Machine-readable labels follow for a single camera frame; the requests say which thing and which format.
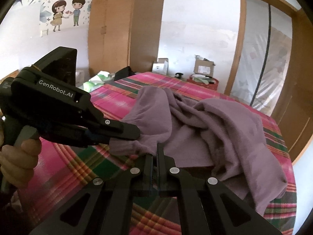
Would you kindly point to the small white box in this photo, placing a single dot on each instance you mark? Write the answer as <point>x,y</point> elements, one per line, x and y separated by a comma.
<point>161,66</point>

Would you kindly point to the small black object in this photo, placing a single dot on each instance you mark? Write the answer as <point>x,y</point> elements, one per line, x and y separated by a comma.
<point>179,75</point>

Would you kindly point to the cardboard box with label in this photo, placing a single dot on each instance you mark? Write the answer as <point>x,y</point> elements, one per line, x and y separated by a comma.
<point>203,66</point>

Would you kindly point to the brown wooden wardrobe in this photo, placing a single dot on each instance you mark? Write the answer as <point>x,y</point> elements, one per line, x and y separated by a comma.
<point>124,33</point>

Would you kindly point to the black bag beside bed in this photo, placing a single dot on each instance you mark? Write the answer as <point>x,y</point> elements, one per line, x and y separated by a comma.
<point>124,73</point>

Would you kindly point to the purple fleece garment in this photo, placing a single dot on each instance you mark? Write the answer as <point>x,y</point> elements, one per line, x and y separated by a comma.
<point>220,134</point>

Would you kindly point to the cartoon couple wall sticker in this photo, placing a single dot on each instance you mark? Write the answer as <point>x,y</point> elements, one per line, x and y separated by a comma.
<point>56,15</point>

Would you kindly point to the green white floral pillow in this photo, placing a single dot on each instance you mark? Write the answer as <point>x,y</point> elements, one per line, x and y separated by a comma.
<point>97,81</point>

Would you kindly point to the pink green plaid bedsheet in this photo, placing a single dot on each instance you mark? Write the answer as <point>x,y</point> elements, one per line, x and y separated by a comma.
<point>62,171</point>

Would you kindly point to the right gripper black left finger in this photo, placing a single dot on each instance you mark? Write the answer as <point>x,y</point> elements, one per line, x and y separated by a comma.
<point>103,206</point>

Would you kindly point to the red container under box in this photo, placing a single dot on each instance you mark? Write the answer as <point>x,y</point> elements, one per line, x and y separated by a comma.
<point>207,82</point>

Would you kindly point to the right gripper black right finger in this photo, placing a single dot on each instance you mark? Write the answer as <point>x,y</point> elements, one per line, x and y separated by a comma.
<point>207,206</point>

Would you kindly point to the person's left hand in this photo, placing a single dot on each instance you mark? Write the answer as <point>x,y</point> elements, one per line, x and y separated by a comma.
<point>18,163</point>

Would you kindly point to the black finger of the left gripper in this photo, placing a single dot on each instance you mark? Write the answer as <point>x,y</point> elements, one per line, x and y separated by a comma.
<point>102,132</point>

